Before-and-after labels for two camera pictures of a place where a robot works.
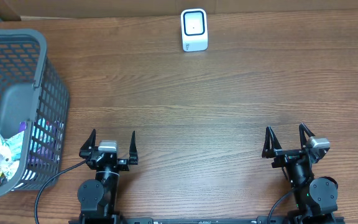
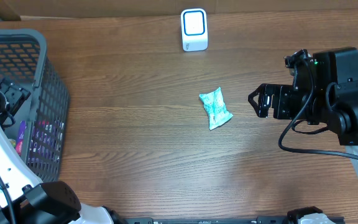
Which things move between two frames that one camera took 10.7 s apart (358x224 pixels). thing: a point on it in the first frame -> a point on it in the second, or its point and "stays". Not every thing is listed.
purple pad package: x=45 y=141 stays
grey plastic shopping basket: x=18 y=83 stays
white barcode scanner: x=194 y=30 stays
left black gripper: x=125 y=165 -> x=17 y=94
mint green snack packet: x=15 y=142 -> x=215 y=106
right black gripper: x=286 y=155 -> x=281 y=93
